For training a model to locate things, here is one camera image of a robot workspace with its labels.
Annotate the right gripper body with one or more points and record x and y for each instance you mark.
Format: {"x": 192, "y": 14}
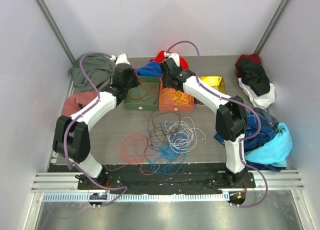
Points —
{"x": 165, "y": 81}

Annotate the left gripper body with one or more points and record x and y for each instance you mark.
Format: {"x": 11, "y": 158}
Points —
{"x": 125, "y": 87}

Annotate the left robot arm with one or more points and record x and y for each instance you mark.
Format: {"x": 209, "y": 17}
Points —
{"x": 72, "y": 134}

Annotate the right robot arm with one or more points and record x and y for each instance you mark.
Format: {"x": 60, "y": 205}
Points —
{"x": 230, "y": 114}

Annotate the green drawer box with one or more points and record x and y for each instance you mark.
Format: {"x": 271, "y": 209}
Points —
{"x": 145, "y": 97}

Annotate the salmon drawer box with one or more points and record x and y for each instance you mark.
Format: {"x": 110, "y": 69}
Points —
{"x": 171, "y": 100}

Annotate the dusty pink cloth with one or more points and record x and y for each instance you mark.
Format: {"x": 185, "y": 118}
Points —
{"x": 76, "y": 102}

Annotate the black cloth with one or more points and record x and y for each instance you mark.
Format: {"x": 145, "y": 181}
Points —
{"x": 254, "y": 76}

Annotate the dark red cloth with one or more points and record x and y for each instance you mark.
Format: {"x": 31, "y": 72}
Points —
{"x": 252, "y": 57}

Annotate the white cloth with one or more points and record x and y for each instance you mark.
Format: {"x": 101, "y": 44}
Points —
{"x": 263, "y": 101}

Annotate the grey denim cloth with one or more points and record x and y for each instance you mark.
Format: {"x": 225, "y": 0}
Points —
{"x": 271, "y": 119}

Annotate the blue plaid cloth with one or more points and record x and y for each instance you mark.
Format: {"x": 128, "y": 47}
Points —
{"x": 267, "y": 132}

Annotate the cyan cloth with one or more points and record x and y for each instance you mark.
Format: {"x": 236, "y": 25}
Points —
{"x": 274, "y": 152}

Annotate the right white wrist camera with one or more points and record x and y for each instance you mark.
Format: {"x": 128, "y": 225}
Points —
{"x": 174, "y": 56}

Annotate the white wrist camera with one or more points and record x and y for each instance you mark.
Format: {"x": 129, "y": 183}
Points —
{"x": 120, "y": 59}
{"x": 174, "y": 56}

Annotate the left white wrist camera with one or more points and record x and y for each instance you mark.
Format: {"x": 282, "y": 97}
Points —
{"x": 120, "y": 59}

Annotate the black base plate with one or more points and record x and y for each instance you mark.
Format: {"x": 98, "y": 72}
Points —
{"x": 189, "y": 179}

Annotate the slotted cable duct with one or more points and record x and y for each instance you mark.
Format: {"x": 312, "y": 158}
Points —
{"x": 93, "y": 197}

